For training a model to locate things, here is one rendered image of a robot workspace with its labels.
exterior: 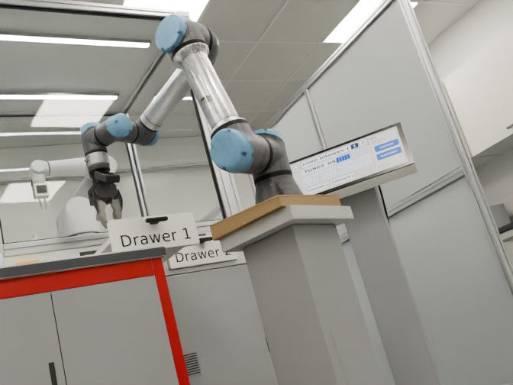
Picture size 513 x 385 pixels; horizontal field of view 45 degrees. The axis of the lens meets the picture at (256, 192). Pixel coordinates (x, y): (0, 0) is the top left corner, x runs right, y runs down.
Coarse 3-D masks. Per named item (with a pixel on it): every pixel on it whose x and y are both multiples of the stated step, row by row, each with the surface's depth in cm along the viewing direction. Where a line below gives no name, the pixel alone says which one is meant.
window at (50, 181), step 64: (0, 64) 232; (64, 64) 245; (128, 64) 259; (0, 128) 222; (64, 128) 235; (192, 128) 263; (0, 192) 214; (64, 192) 225; (128, 192) 237; (192, 192) 251
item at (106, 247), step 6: (108, 240) 197; (102, 246) 203; (108, 246) 197; (96, 252) 208; (102, 252) 202; (108, 252) 197; (168, 252) 211; (174, 252) 213; (162, 258) 217; (168, 258) 220
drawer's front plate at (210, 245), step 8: (184, 248) 236; (192, 248) 238; (200, 248) 239; (208, 248) 241; (216, 248) 243; (184, 256) 235; (208, 256) 240; (216, 256) 242; (224, 256) 243; (232, 256) 245; (168, 264) 232; (176, 264) 232; (184, 264) 234; (192, 264) 235; (200, 264) 237
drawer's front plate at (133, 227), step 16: (112, 224) 191; (128, 224) 194; (144, 224) 196; (160, 224) 199; (176, 224) 202; (192, 224) 205; (112, 240) 189; (128, 240) 192; (144, 240) 194; (160, 240) 197; (176, 240) 200; (192, 240) 203
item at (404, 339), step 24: (360, 192) 251; (360, 216) 249; (384, 216) 247; (360, 240) 247; (384, 240) 244; (360, 264) 245; (384, 264) 243; (384, 288) 241; (408, 288) 240; (384, 312) 239; (408, 312) 236; (384, 336) 238; (408, 336) 235; (408, 360) 233; (432, 360) 231; (408, 384) 231; (432, 384) 229
